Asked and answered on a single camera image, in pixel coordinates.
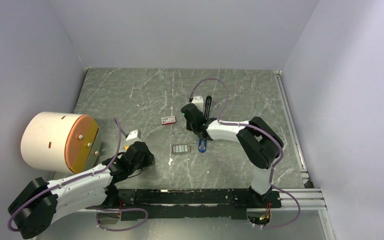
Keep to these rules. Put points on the aluminium rail frame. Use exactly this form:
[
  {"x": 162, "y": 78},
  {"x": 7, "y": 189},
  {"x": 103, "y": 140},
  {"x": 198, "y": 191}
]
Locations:
[{"x": 130, "y": 110}]

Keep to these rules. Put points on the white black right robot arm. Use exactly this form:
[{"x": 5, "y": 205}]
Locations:
[{"x": 260, "y": 143}]

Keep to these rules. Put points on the white orange cylinder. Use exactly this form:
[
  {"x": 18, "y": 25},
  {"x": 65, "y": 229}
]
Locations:
[{"x": 61, "y": 142}]

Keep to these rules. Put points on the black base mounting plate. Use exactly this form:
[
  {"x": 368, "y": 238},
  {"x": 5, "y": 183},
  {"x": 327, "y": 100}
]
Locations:
[{"x": 230, "y": 203}]

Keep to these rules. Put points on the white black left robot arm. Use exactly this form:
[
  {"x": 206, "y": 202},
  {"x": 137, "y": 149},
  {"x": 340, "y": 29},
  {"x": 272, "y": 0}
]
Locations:
[{"x": 42, "y": 203}]

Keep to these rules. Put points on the grey staple strips tray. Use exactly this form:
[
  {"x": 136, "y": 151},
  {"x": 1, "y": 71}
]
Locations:
[{"x": 180, "y": 149}]

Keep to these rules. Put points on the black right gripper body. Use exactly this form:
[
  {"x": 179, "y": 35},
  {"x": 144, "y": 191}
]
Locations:
[{"x": 190, "y": 127}]

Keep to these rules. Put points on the white red staple box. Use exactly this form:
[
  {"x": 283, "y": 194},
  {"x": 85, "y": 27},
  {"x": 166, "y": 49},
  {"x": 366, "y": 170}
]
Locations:
[{"x": 168, "y": 120}]

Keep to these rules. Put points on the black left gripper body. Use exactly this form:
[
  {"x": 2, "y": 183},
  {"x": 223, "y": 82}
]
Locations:
[{"x": 145, "y": 160}]

